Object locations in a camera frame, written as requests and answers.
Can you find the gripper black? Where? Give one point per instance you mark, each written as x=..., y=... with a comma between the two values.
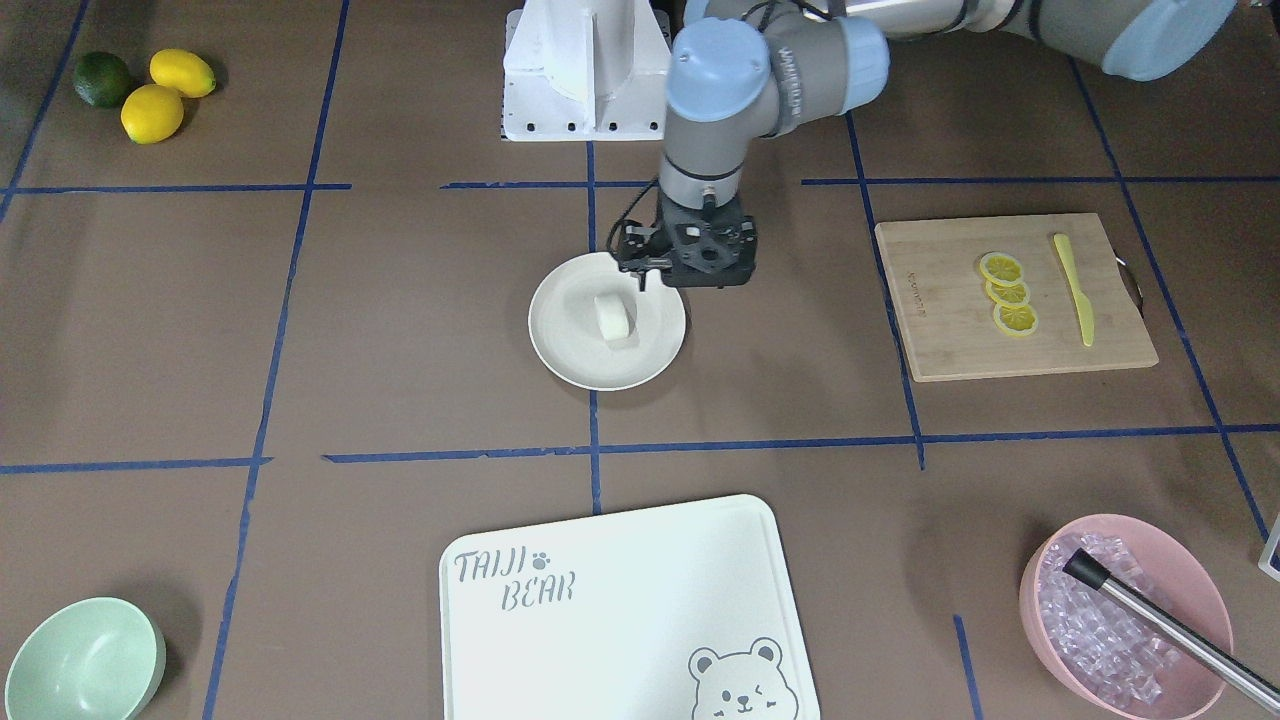
x=637, y=241

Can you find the white steamed bun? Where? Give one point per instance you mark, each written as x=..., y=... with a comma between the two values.
x=614, y=320

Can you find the cream round plate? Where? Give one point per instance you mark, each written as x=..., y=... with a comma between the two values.
x=562, y=325

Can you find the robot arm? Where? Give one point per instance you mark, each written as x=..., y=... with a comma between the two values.
x=742, y=70

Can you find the white bear tray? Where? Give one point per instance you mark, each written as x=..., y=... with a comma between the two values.
x=683, y=611

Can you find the bamboo cutting board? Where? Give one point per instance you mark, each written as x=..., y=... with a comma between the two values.
x=945, y=317

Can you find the lemon slice middle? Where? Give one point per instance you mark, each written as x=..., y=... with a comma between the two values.
x=1008, y=295

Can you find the yellow plastic knife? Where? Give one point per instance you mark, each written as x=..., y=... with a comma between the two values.
x=1082, y=304

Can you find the steel muddler black tip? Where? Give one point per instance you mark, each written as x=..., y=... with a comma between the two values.
x=1089, y=571

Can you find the yellow lemon upper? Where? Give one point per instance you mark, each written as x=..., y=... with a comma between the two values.
x=185, y=72

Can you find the yellow lemon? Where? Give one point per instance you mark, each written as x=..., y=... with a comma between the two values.
x=185, y=72
x=151, y=114

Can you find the pink bowl with ice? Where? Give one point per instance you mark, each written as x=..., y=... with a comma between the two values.
x=1108, y=655

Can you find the yellow lemon lower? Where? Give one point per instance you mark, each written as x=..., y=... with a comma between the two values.
x=151, y=114

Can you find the green lime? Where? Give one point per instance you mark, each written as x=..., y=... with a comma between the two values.
x=102, y=80

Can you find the mint green bowl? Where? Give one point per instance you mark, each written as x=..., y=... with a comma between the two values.
x=100, y=658

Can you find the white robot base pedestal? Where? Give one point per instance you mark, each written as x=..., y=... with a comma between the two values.
x=585, y=71

